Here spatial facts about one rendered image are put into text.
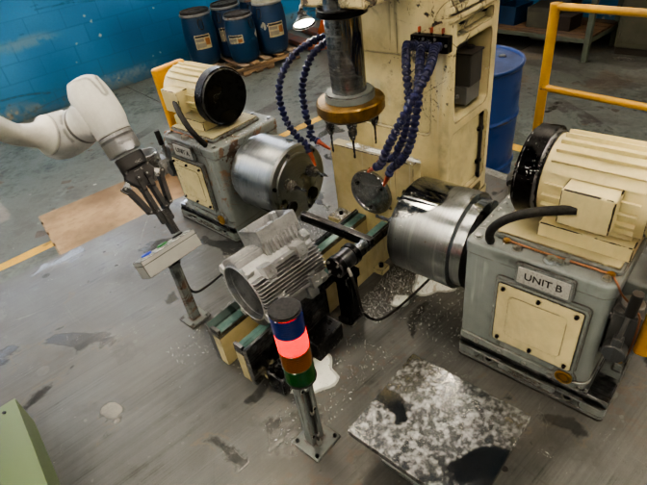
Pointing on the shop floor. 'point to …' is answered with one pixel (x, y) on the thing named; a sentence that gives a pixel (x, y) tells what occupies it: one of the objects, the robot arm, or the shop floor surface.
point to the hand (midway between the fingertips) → (168, 221)
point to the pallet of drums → (237, 34)
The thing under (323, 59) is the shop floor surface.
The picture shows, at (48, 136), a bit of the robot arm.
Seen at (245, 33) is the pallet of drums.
